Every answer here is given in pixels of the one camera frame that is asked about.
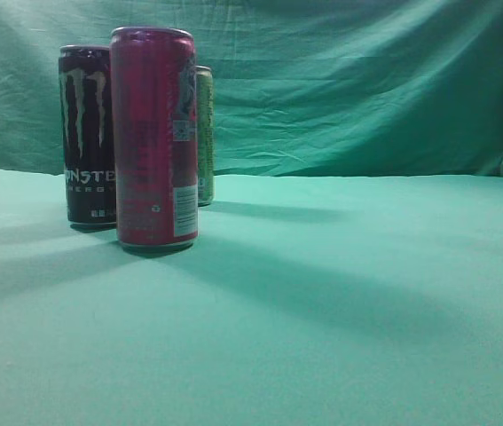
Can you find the pink slim drink can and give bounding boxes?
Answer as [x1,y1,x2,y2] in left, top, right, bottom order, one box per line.
[110,27,198,249]

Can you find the black Monster energy can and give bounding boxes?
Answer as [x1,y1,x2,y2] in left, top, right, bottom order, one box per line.
[59,45,116,228]

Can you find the green backdrop cloth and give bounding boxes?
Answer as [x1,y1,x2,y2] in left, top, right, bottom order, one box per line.
[0,1,503,177]

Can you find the green table cloth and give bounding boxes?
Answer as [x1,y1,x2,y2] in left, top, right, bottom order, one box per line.
[0,170,503,425]

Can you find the yellow-green drink can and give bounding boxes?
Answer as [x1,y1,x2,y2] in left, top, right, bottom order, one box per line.
[196,66,215,206]

